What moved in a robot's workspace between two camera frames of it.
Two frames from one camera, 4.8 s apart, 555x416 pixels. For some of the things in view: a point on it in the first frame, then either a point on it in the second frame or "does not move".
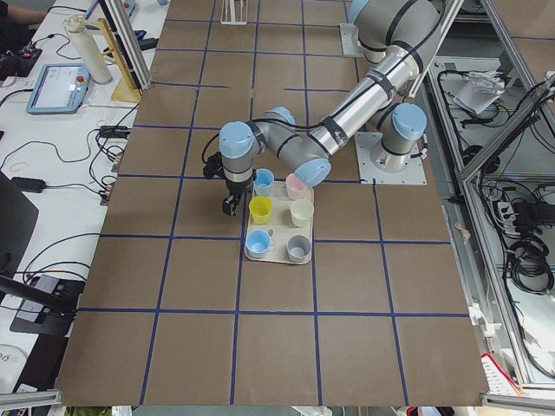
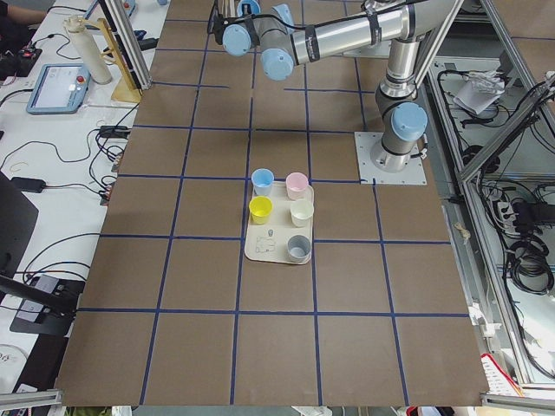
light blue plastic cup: (257, 243) -> (255, 8)
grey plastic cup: (298, 248) does not move
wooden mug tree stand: (126, 90) does not move
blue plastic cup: (263, 182) does not move
